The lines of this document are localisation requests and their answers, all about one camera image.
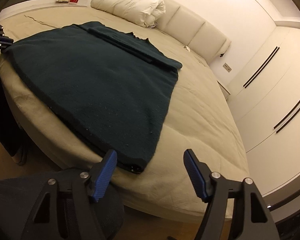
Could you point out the wall power socket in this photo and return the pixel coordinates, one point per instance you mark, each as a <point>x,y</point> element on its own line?
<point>227,67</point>

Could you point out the white wardrobe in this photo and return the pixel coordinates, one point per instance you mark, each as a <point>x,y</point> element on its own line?
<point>265,104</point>

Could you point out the white nightstand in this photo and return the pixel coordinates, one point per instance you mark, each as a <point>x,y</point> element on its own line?
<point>224,90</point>

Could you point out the white rolled duvet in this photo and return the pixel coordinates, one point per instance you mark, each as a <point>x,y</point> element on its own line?
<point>140,12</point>

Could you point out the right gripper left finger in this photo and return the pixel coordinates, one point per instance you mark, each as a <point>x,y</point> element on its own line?
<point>103,177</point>

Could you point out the cream padded headboard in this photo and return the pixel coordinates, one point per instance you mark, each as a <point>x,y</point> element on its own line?
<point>193,31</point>

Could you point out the beige bed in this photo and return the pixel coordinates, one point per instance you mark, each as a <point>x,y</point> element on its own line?
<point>198,118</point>

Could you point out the dark teal knit sweater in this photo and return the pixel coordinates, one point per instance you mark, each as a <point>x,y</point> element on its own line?
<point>111,89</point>

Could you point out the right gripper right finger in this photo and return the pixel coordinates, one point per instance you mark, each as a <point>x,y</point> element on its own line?
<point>199,174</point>

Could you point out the black mesh chair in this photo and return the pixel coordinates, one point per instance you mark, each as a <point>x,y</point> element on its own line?
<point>60,205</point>

